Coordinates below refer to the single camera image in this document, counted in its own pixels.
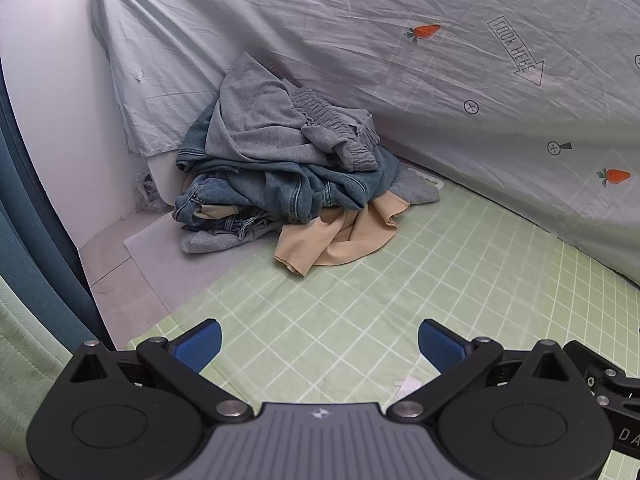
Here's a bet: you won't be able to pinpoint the beige garment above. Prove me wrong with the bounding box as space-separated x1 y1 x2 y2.
192 195 411 277

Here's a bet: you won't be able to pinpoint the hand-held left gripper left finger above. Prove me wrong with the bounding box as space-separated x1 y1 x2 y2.
69 319 251 422

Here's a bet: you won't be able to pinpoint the grey carrot print sheet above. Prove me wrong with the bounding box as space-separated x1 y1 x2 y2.
92 0 640 286

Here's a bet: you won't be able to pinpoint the teal curtain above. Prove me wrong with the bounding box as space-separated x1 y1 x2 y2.
0 75 116 353

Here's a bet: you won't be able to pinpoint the frayed light blue jeans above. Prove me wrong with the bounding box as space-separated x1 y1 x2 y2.
172 180 286 241

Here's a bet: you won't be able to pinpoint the green checked mat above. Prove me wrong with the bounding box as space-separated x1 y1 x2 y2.
125 160 640 480

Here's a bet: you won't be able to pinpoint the light green fuzzy cloth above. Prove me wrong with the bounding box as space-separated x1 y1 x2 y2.
0 275 101 480

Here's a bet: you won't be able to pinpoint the dark blue denim jeans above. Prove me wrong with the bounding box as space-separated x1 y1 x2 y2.
175 105 401 223

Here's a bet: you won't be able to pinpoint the grey sweatpants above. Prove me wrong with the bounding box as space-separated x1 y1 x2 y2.
205 52 381 171

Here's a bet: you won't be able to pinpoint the large white tape patch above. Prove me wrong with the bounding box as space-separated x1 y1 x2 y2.
394 376 427 397

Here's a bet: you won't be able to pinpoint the grey foam underlay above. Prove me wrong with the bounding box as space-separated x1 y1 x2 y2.
124 210 261 321

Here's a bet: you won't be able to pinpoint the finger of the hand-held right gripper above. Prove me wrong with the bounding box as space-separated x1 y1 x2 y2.
565 340 640 402

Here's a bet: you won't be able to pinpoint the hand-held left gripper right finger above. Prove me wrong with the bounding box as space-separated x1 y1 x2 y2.
387 320 574 422

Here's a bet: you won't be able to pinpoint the white board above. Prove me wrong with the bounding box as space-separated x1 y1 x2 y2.
147 152 188 211

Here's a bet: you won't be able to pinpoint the light grey garment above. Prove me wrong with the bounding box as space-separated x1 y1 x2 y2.
181 167 441 256

